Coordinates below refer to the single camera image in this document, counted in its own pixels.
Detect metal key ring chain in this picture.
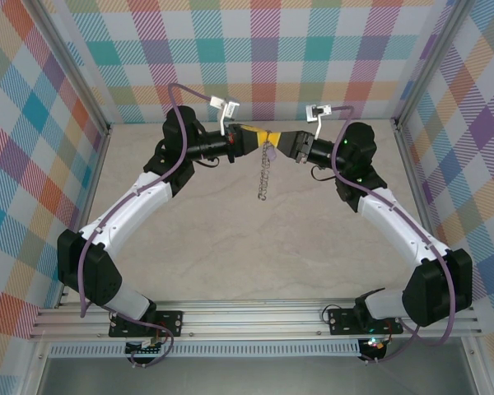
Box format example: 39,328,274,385
255,139,277,202

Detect black controller board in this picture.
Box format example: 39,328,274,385
125,339,165,357
358,337,387,361

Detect grey metal base sheet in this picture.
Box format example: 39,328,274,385
36,355,478,395

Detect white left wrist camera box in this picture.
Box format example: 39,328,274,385
208,95,240,132

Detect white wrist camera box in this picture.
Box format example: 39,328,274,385
305,105,334,139
208,95,240,132

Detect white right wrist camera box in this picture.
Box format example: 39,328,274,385
305,105,334,139

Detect aluminium frame side bar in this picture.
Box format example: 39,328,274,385
392,118,458,264
55,123,112,309

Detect aluminium frame post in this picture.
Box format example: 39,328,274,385
31,0,112,135
390,0,478,132

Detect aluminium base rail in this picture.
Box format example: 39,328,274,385
27,299,485,342

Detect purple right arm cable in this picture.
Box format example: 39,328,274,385
331,105,457,365

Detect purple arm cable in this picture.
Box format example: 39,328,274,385
331,105,457,365
79,83,213,368

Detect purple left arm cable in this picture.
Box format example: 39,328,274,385
79,83,213,368

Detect perforated grey cable duct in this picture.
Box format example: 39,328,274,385
48,343,361,358

